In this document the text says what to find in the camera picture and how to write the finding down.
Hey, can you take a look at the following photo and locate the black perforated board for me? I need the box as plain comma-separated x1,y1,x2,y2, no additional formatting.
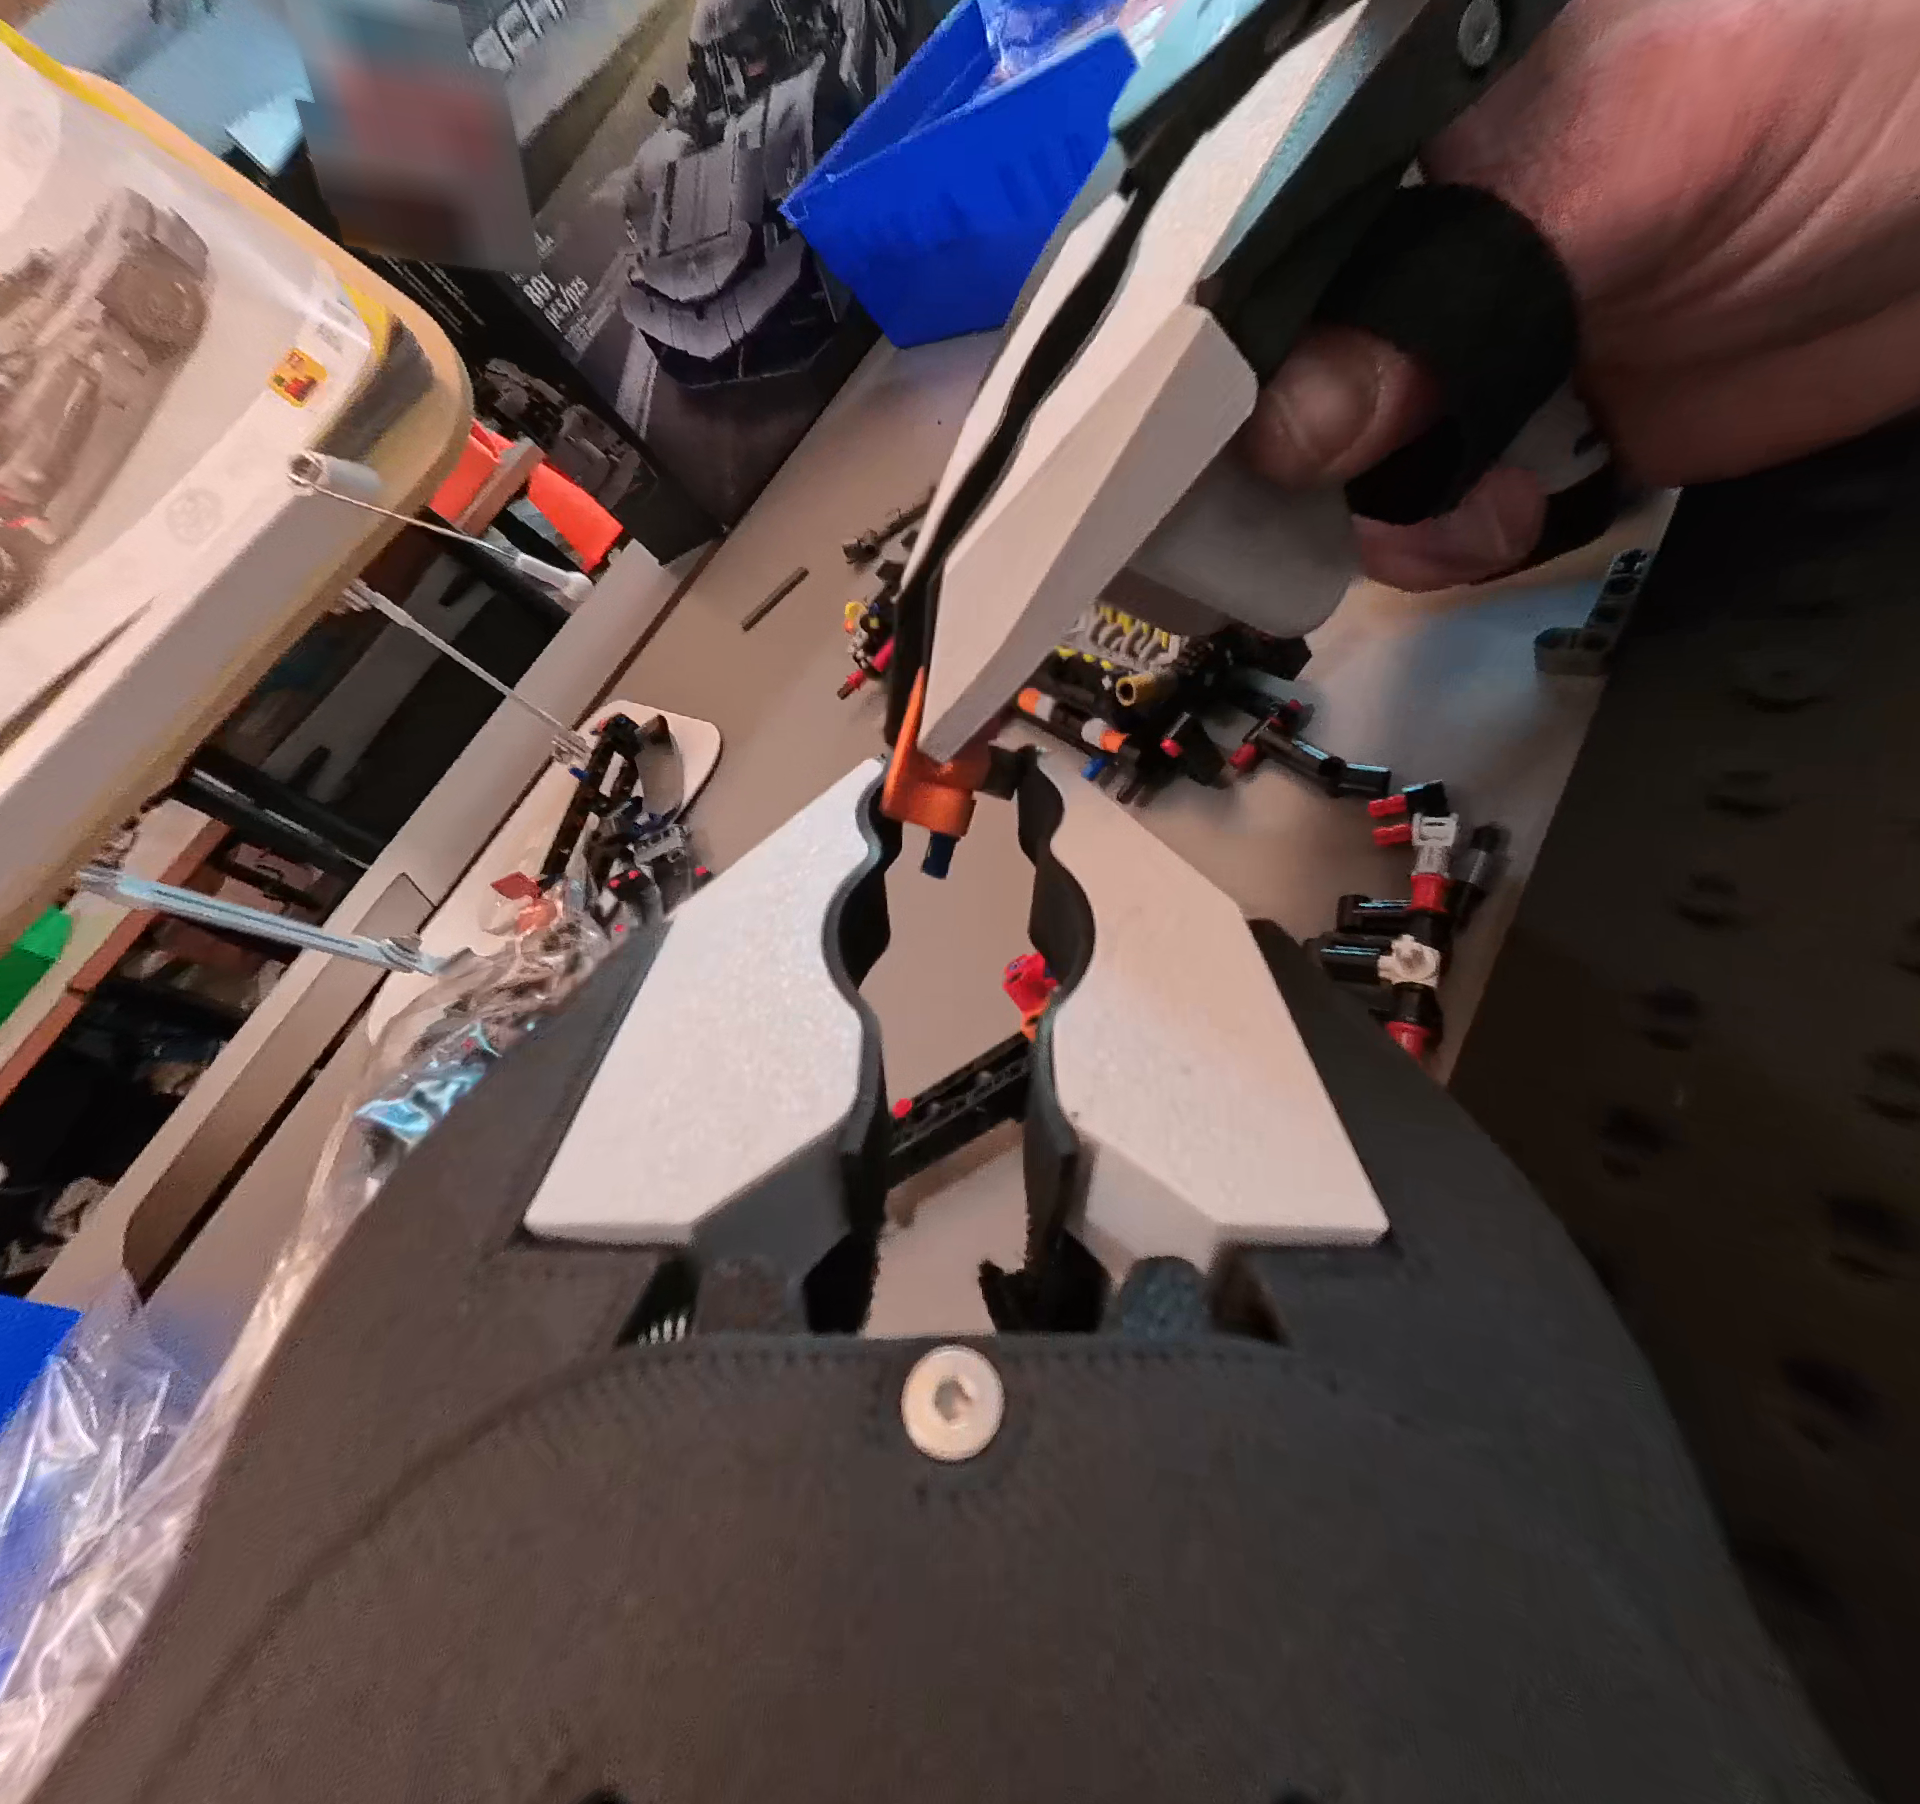
1447,482,1920,1804

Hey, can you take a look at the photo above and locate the black lego frame beam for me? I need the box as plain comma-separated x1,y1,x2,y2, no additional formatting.
885,1038,1040,1194

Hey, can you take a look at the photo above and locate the orange lego connector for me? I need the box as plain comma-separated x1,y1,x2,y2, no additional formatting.
878,674,994,874

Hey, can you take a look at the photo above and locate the person's right hand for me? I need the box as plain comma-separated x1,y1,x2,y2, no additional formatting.
1253,0,1920,594

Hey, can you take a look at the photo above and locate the instruction booklet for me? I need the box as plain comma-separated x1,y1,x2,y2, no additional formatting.
0,33,394,787

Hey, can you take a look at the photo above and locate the black red lego connector chain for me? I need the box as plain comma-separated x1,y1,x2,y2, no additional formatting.
1232,701,1510,1059

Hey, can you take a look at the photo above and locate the dark lego axle with connector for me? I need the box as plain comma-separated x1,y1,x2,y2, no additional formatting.
842,491,939,567

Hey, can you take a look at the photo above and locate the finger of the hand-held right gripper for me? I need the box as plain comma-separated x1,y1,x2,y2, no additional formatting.
894,186,1130,666
916,0,1373,762

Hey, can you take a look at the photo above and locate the blue plastic bin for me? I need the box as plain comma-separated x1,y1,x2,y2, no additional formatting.
780,0,1140,350

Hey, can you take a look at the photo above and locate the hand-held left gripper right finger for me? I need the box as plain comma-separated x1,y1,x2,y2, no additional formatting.
1017,761,1393,1328

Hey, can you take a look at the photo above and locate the pile of flat clear bags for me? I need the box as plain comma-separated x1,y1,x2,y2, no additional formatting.
0,918,645,1686

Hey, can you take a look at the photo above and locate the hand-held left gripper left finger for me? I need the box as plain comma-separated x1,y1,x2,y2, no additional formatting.
522,757,894,1333

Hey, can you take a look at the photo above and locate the grey angled lego beam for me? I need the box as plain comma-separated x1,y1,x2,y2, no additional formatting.
1532,548,1651,674

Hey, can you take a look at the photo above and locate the pile of technic parts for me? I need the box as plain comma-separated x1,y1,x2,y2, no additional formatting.
837,589,1312,805

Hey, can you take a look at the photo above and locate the dark lego set box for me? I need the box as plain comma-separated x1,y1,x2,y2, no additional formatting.
435,0,947,567

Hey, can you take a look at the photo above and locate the red plastic object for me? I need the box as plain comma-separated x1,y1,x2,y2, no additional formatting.
427,419,624,579

